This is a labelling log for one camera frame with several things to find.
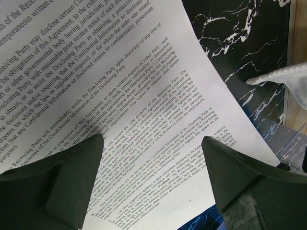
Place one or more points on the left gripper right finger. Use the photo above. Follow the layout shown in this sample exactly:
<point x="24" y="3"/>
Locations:
<point x="252" y="195"/>

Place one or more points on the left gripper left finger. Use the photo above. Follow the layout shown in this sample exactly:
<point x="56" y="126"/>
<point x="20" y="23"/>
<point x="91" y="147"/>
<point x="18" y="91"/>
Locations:
<point x="52" y="193"/>

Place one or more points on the blue plastic folder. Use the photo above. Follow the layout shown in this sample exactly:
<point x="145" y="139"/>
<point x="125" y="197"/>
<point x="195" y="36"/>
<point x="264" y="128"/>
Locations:
<point x="291" y="149"/>

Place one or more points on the white printed paper files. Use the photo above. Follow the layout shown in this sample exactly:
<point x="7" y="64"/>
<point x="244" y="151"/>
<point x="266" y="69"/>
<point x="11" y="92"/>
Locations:
<point x="134" y="72"/>

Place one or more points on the white hanging towel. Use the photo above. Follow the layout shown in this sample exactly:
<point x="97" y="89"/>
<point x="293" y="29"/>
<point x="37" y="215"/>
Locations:
<point x="287" y="79"/>

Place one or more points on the black marble pattern mat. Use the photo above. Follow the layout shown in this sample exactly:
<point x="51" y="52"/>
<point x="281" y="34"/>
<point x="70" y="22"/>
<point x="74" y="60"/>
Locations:
<point x="244" y="39"/>

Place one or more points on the wooden rack frame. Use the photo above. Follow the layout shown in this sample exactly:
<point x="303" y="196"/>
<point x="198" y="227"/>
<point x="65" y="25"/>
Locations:
<point x="296" y="116"/>

